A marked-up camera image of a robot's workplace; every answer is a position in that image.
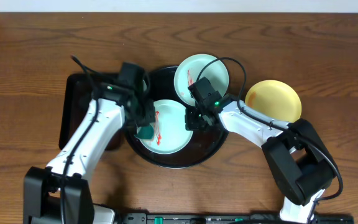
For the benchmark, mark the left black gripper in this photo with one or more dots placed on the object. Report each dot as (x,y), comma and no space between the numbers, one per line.
(146,116)

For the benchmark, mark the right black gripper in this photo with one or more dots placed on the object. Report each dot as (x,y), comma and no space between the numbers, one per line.
(190,124)

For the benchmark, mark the green and orange sponge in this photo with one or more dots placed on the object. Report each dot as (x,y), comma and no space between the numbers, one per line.
(145,132)

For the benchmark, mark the light blue plate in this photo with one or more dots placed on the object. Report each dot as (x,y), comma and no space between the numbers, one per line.
(188,71)
(170,135)

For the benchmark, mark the yellow plate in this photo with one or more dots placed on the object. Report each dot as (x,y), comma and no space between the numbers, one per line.
(275,99)

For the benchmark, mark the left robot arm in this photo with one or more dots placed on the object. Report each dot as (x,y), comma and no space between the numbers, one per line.
(60,192)

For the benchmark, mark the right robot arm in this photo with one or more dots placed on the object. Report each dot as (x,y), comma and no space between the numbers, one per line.
(299,161)

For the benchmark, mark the round black tray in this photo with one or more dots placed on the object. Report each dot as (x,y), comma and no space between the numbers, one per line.
(202,145)

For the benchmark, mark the rectangular black tray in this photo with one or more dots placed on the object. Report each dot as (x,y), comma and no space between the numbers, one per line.
(76,103)

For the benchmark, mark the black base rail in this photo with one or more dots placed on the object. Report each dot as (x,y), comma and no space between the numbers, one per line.
(144,218)

